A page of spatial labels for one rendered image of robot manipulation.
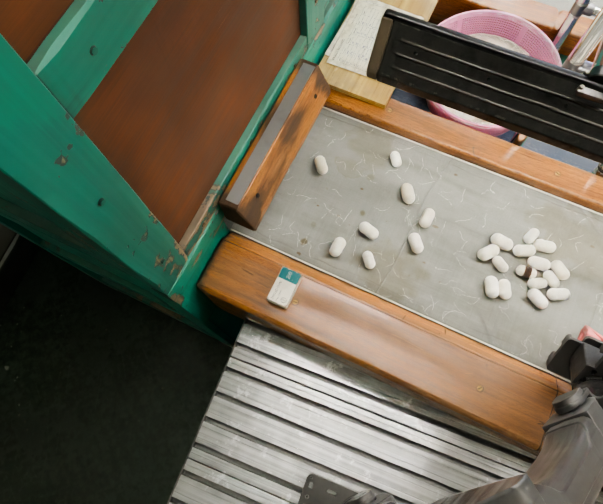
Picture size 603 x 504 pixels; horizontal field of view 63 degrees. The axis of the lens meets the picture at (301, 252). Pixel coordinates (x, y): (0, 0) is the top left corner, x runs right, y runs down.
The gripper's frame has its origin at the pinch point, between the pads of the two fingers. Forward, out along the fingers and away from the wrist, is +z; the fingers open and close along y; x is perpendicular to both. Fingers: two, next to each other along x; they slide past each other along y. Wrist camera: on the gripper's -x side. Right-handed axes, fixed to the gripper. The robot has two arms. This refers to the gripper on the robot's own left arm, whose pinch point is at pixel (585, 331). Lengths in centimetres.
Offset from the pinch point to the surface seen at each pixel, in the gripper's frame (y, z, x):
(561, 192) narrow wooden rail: 10.3, 16.9, -13.9
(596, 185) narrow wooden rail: 5.5, 18.9, -16.5
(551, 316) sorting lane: 4.8, 1.9, 1.0
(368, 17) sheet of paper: 55, 30, -28
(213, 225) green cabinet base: 60, -12, 2
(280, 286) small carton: 46.4, -12.9, 7.2
